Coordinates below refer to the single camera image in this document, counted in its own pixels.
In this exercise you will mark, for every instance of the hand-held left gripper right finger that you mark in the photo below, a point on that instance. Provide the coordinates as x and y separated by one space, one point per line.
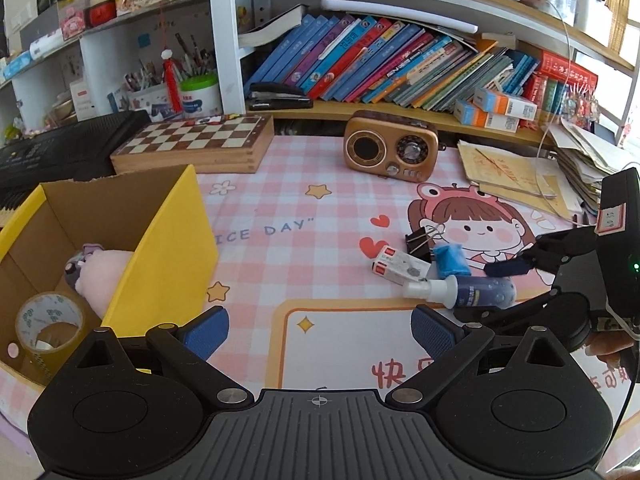
435 332

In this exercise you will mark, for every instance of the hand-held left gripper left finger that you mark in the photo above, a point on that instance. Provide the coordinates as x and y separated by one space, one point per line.
207 332

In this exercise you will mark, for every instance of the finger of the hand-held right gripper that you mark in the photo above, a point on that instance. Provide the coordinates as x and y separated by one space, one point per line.
502 268
505 314

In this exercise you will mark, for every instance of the blue white spray bottle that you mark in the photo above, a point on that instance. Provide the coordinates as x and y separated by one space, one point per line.
480 292

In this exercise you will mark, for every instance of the blue pouch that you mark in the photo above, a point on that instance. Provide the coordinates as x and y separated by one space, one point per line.
450 260

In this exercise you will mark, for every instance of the yellow cardboard box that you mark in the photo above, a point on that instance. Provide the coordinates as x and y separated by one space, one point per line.
165 260

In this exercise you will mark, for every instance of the pink plush pig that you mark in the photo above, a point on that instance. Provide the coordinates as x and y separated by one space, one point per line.
105 280

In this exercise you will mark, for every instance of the clear tape roll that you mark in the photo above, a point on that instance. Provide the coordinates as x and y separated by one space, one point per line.
30 310

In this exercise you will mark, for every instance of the pink checked desktop cloth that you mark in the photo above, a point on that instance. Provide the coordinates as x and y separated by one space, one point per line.
310 260

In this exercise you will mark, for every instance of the person's right hand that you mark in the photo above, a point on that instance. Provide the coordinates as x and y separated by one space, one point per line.
610 345

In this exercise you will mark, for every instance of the white red small box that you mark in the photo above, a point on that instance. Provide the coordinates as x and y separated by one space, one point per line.
395 272
400 256

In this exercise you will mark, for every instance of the black binder clip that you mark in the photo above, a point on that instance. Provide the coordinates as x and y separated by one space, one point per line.
417 245

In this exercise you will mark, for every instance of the stack of papers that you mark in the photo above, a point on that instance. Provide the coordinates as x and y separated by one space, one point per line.
505 170

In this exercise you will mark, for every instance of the pile of papers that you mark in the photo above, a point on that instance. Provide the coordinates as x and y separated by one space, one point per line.
585 155

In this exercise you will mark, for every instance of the white orange medicine box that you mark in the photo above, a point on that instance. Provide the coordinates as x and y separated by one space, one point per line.
482 117
505 102

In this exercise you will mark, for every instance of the colourful acrylic figures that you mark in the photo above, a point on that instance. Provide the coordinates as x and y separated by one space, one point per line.
580 102

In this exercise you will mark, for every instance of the brown retro radio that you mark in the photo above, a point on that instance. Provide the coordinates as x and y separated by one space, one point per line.
390 125

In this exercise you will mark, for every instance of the wooden chess board box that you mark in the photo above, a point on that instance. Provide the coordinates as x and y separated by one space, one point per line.
200 140

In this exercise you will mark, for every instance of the red hardcover books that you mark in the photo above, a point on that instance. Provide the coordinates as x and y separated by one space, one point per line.
565 72

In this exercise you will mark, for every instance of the green lid wipes tub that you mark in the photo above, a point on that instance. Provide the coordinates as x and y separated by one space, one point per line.
200 95

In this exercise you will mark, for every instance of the black electronic keyboard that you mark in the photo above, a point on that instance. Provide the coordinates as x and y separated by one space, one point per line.
60 145

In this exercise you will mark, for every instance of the white pen holder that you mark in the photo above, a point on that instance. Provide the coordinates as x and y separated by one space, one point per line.
150 99

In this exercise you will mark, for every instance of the row of colourful books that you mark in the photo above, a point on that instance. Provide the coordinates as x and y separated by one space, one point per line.
375 60

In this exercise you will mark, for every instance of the black stapler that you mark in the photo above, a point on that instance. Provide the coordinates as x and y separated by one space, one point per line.
280 96

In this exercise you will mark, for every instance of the white storage bin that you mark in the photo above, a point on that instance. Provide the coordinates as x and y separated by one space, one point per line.
590 10

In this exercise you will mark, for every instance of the red hanging tassel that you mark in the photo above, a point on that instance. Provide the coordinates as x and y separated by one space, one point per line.
172 80

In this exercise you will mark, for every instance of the white box red label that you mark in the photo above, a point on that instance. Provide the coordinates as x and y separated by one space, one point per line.
82 100

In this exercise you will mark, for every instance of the white light bar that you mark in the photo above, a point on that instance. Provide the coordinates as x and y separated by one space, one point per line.
400 12

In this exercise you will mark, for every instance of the white shelf unit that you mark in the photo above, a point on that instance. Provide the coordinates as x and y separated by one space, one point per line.
225 35

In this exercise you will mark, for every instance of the thick white-edged book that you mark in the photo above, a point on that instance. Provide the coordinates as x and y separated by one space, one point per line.
272 27

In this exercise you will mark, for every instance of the blue tissue pack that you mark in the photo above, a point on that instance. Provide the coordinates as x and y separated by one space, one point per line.
17 64

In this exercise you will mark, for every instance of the plain white box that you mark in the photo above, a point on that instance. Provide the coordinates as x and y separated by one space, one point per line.
47 42

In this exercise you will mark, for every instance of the pink patterned box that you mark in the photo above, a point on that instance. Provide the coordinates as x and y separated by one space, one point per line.
74 22

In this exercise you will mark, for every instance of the red round doll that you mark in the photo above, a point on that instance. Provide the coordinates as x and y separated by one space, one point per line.
102 10

